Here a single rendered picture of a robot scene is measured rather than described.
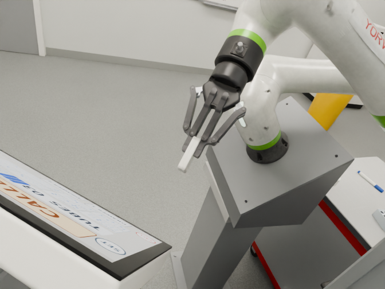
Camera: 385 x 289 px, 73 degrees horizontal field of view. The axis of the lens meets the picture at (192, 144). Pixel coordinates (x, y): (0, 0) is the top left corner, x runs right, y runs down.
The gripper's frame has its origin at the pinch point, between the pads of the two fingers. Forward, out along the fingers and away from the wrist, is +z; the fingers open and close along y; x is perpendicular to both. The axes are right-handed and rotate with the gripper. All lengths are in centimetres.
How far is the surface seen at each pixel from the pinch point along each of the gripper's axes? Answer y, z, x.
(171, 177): -35, -6, 152
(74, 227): -4.7, 17.3, -18.1
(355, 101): 134, -263, 349
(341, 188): 55, -30, 73
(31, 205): -10.2, 17.3, -19.5
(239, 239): 23, 11, 70
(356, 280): 28.5, 7.6, -12.0
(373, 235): 66, -14, 60
